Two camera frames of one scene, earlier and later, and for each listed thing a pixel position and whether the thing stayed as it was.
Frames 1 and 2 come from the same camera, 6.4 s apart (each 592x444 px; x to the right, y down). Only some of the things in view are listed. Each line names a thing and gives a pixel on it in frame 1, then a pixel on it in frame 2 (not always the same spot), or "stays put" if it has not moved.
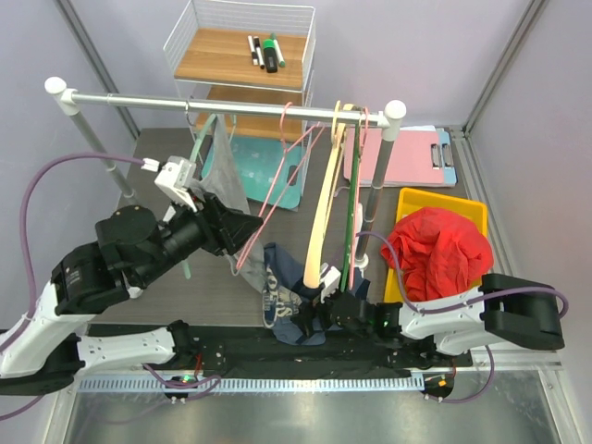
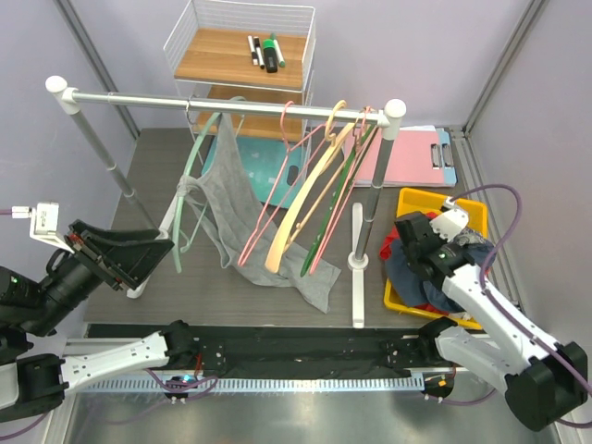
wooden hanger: (339, 129) to (333, 137)
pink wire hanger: (357, 196) to (365, 133)
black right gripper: (309, 309) to (442, 240)
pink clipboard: (415, 159) stays put
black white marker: (252, 51) stays put
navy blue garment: (281, 295) to (422, 291)
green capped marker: (280, 58) stays put
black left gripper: (226, 229) to (125, 256)
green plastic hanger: (351, 206) to (334, 195)
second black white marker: (259, 54) stays put
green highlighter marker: (270, 55) stays put
